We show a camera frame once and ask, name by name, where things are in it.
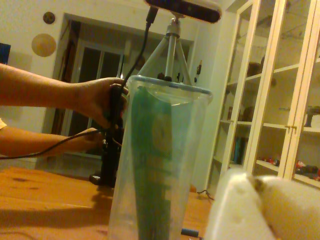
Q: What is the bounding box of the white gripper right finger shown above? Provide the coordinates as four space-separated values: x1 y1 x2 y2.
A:
252 174 320 240

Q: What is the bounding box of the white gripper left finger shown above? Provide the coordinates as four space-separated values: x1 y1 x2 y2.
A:
205 169 276 240

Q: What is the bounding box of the black leader arm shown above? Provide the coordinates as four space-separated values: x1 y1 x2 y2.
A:
88 83 129 189

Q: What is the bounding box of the tall clear plastic cup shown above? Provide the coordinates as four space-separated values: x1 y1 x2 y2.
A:
107 74 214 240

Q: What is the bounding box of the person's left hand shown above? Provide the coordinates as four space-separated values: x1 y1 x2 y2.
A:
81 127 107 151

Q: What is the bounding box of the person's right hand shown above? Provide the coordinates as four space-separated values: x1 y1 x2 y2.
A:
74 76 130 129

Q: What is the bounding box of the red toy car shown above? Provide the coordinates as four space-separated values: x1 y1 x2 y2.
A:
295 160 320 181

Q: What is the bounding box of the white glass-door cabinet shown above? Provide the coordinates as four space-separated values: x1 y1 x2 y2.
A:
206 0 320 189

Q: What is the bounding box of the thin dark table cable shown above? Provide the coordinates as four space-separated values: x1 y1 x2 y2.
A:
196 189 215 201

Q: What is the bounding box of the silver camera tripod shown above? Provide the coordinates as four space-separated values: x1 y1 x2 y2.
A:
137 17 199 86

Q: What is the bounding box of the black camera cable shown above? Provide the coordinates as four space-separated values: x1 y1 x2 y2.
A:
0 6 159 161

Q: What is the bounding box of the black oval camera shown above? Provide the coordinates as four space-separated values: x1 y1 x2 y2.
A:
144 0 223 24

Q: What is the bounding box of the large round wall plate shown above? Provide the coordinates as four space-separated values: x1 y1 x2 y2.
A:
31 33 57 58

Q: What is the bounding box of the small dark wall plate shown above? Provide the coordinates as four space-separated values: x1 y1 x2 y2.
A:
42 11 56 25

